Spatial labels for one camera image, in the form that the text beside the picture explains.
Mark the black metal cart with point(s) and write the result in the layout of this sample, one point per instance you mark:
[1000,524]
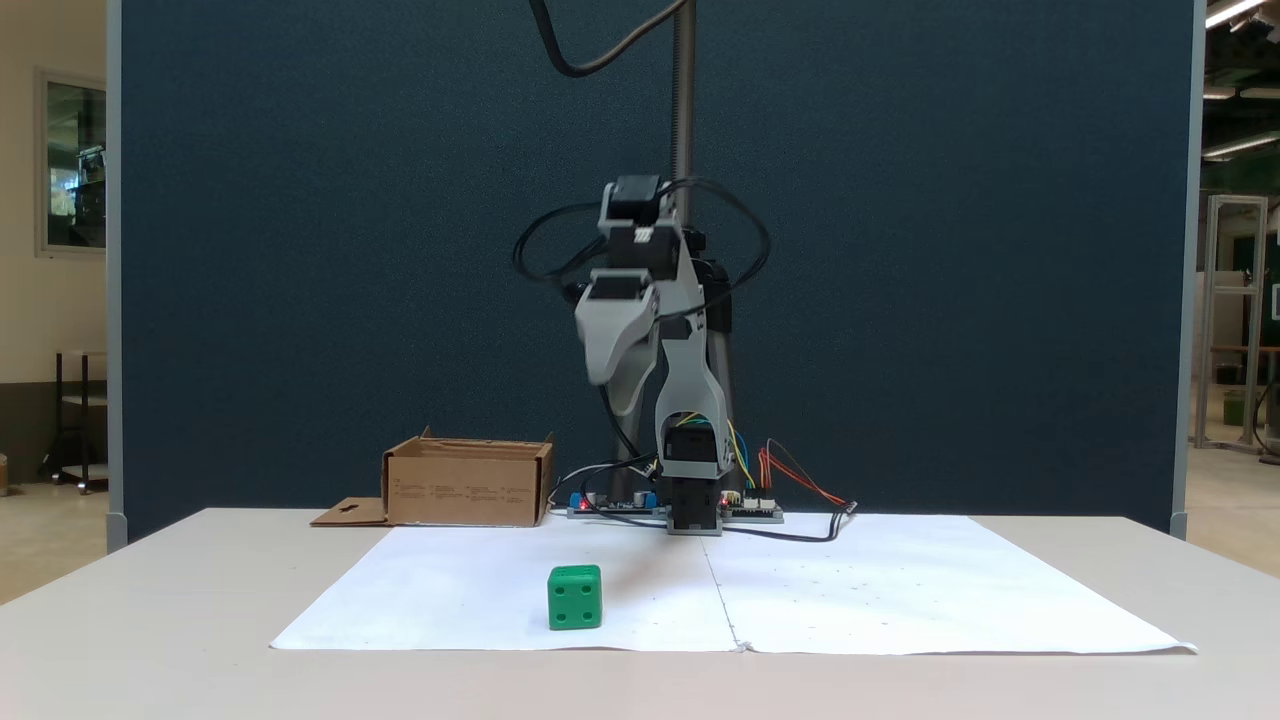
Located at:
[84,400]

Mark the aluminium frame rack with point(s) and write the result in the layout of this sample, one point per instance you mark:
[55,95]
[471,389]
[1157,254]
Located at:
[1240,202]

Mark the white paper sheet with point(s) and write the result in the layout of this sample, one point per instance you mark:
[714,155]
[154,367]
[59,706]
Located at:
[950,590]
[450,590]

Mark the blue circuit board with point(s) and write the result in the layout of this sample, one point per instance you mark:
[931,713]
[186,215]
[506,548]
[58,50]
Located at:
[600,508]

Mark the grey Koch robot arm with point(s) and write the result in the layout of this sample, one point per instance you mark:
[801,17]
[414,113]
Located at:
[690,380]

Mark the black camera tripod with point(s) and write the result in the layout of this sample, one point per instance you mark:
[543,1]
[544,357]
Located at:
[683,100]

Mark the framed wall window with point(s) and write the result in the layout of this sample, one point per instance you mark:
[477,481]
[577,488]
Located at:
[75,180]

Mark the ceiling light strip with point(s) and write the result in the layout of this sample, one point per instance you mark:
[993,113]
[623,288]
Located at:
[1240,146]
[1230,12]

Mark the green die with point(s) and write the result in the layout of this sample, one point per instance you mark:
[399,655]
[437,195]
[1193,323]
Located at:
[575,600]

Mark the brown cardboard box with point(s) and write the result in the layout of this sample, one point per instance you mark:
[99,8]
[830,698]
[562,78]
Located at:
[460,490]

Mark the dark blue partition panel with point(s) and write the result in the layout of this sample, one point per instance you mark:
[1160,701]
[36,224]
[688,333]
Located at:
[300,250]

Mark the grey smooth gripper finger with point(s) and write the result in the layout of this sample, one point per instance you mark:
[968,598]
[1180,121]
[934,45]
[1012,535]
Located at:
[640,375]

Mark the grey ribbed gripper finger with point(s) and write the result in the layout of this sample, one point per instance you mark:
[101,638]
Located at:
[605,340]

